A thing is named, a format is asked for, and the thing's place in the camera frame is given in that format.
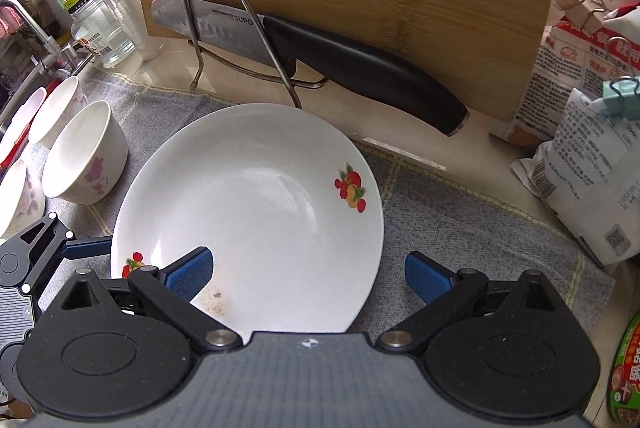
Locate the green binder clip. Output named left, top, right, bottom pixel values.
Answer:
left=601, top=77, right=640, bottom=120

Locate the stained white plate fruit print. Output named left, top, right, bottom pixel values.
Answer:
left=110, top=102, right=385, bottom=335

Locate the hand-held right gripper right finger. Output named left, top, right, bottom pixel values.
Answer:
left=375, top=251, right=557, bottom=356

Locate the white printed powder bag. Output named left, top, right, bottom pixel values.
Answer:
left=510, top=86, right=640, bottom=267

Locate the large black handled kitchen knife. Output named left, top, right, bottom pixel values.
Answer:
left=150, top=0, right=471, bottom=137

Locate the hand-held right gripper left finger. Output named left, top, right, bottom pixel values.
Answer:
left=60, top=247, right=244, bottom=356

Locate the metal faucet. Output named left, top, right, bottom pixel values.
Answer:
left=0, top=0, right=71, bottom=75

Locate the green lidded jar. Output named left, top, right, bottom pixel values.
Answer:
left=607, top=325, right=640, bottom=428

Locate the checked grey blue towel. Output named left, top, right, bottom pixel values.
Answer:
left=0, top=73, right=617, bottom=359

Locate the pink red rag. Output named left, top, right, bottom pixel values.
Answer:
left=0, top=6, right=27, bottom=40

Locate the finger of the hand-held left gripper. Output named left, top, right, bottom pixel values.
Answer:
left=7, top=212, right=113, bottom=296

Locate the red and white basin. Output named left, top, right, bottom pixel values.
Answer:
left=0, top=88, right=48, bottom=169

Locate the red and white bag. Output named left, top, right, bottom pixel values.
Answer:
left=502, top=6, right=640, bottom=150

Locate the white flowered bowl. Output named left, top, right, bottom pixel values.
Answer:
left=0, top=158, right=47, bottom=239
left=27, top=76, right=87, bottom=149
left=41, top=100, right=129, bottom=205

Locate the glass jar yellow black lid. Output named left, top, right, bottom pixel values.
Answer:
left=64, top=0, right=136, bottom=69

